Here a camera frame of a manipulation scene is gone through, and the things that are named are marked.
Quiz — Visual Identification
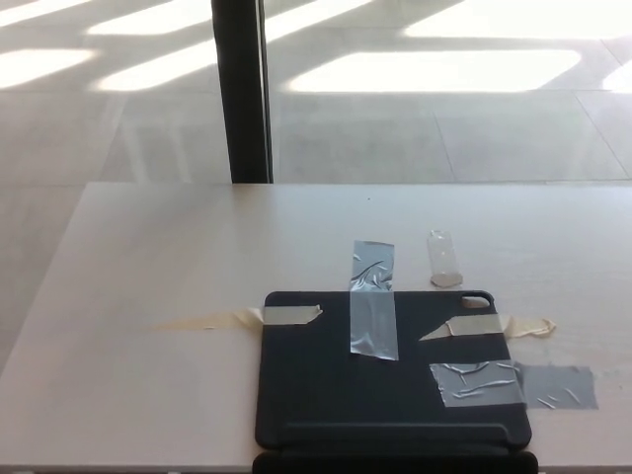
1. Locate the short beige masking tape strip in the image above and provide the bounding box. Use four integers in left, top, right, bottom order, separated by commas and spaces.
418, 315, 557, 342

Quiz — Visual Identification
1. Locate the clear plastic tube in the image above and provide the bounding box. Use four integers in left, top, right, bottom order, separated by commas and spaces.
427, 229, 464, 288

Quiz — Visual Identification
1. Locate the black window frame post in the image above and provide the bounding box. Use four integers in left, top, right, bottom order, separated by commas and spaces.
210, 0, 275, 185

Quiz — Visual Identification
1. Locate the wide grey duct tape strip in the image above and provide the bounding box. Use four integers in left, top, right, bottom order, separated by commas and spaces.
429, 360, 599, 411

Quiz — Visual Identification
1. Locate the long grey duct tape strip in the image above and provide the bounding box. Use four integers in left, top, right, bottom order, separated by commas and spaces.
349, 240, 399, 362

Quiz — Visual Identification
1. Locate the dark tablet cover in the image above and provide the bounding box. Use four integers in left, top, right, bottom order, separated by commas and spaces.
251, 289, 539, 474

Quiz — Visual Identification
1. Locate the long beige masking tape strip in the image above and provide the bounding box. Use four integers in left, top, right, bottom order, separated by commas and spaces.
147, 304, 324, 332

